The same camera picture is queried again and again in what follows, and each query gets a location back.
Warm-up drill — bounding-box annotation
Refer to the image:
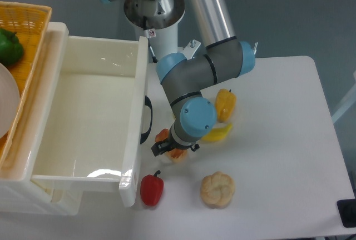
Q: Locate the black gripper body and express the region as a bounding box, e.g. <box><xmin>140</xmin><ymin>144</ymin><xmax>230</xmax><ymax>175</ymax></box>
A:
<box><xmin>151</xmin><ymin>137</ymin><xmax>200</xmax><ymax>156</ymax></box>

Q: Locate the rectangular toasted bread loaf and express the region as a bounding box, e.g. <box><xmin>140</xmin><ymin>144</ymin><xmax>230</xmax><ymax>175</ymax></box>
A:
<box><xmin>155</xmin><ymin>128</ymin><xmax>187</xmax><ymax>163</ymax></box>

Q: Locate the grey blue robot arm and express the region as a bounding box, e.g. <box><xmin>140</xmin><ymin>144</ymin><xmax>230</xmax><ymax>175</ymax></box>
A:
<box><xmin>101</xmin><ymin>0</ymin><xmax>255</xmax><ymax>156</ymax></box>

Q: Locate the round flower-shaped bread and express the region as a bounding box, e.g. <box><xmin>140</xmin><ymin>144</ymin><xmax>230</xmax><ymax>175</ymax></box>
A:
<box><xmin>200</xmin><ymin>171</ymin><xmax>235</xmax><ymax>208</ymax></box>

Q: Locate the red bell pepper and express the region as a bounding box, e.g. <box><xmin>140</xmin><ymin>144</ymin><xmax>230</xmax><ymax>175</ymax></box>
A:
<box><xmin>140</xmin><ymin>170</ymin><xmax>164</xmax><ymax>207</ymax></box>

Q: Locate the yellow banana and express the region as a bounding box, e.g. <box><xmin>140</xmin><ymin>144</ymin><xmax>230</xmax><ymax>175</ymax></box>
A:
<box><xmin>202</xmin><ymin>123</ymin><xmax>233</xmax><ymax>142</ymax></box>

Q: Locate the yellow bell pepper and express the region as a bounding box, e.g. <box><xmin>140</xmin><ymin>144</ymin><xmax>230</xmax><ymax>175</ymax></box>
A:
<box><xmin>215</xmin><ymin>89</ymin><xmax>236</xmax><ymax>122</ymax></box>

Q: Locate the white plastic drawer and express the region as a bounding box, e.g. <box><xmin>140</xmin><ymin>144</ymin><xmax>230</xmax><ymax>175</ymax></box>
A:
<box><xmin>32</xmin><ymin>36</ymin><xmax>150</xmax><ymax>207</ymax></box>

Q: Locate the white plastic drawer cabinet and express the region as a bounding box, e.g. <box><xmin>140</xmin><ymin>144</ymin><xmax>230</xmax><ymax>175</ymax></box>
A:
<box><xmin>1</xmin><ymin>22</ymin><xmax>82</xmax><ymax>216</ymax></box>

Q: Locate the white round plate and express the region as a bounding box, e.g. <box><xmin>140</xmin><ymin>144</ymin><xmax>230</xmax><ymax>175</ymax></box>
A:
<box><xmin>0</xmin><ymin>64</ymin><xmax>20</xmax><ymax>137</ymax></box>

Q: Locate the green bell pepper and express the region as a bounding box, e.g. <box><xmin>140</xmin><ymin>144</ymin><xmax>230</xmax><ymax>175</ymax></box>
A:
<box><xmin>1</xmin><ymin>28</ymin><xmax>24</xmax><ymax>67</ymax></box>

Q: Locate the yellow wicker basket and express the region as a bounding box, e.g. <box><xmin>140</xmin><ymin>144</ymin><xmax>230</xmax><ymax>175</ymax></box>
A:
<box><xmin>1</xmin><ymin>1</ymin><xmax>52</xmax><ymax>164</ymax></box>

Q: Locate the black device at edge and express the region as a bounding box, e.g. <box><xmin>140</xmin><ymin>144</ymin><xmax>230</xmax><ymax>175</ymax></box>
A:
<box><xmin>337</xmin><ymin>199</ymin><xmax>356</xmax><ymax>228</ymax></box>

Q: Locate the black drawer handle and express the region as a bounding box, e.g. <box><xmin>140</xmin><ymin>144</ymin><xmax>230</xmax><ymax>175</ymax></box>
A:
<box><xmin>140</xmin><ymin>96</ymin><xmax>153</xmax><ymax>144</ymax></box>

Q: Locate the white mounting bracket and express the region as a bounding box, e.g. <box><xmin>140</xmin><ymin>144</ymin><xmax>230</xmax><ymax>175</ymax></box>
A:
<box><xmin>177</xmin><ymin>39</ymin><xmax>201</xmax><ymax>59</ymax></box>

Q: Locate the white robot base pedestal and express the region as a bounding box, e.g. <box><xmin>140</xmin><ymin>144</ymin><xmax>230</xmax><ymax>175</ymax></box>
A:
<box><xmin>133</xmin><ymin>23</ymin><xmax>178</xmax><ymax>63</ymax></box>

